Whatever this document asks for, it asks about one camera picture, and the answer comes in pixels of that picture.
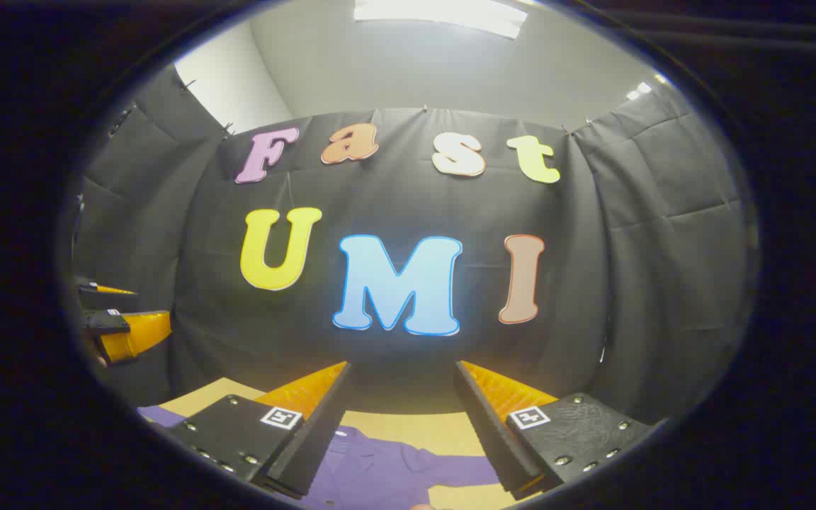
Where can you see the purple buttoned cardigan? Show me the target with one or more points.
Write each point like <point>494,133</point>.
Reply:
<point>372,471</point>

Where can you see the ceiling light panel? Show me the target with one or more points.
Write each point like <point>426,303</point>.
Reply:
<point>443,14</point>

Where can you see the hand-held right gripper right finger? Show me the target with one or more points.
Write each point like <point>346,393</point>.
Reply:
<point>493,435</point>

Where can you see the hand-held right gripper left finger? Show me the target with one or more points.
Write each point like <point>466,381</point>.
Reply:
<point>312,439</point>

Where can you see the black backdrop cloth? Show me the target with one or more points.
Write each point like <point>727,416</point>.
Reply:
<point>408,205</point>

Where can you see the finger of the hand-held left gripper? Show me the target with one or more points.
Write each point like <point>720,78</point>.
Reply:
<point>107,301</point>
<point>135,336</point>

